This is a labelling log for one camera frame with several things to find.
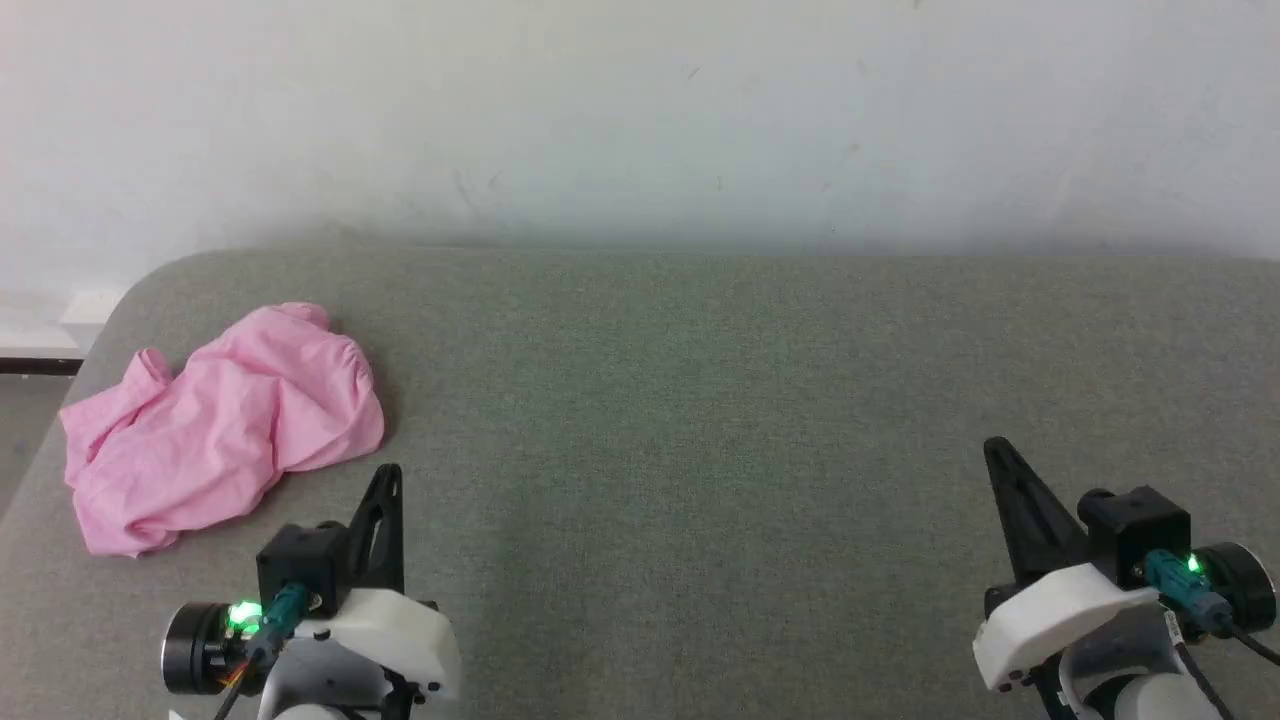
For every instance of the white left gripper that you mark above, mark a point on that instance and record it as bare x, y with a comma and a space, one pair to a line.
400, 640

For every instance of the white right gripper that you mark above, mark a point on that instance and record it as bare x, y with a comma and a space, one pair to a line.
1060, 610

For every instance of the pink shorts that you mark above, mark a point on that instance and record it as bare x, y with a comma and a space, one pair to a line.
230, 420

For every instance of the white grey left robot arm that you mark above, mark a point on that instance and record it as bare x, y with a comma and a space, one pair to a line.
320, 685

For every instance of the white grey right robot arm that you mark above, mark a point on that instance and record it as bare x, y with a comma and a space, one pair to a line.
1130, 690

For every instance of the black left wrist cylinder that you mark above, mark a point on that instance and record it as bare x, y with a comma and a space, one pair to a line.
195, 650

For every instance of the black wrist cylinder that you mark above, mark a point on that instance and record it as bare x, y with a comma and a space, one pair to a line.
195, 650
1245, 590

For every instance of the black right wrist cylinder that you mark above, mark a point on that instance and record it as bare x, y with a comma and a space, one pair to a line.
1245, 590

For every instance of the grey fabric sofa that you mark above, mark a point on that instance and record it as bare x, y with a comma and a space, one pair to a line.
700, 450

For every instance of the black floor strip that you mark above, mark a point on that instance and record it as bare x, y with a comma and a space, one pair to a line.
40, 367

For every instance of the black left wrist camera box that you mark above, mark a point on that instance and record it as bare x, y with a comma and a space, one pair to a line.
300, 565

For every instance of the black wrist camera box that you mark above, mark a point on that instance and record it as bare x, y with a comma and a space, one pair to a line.
1135, 530
300, 565

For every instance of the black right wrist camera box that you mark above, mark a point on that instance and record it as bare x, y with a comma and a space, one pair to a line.
1135, 530

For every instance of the white wall skirting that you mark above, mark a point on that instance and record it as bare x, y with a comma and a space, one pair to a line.
50, 325

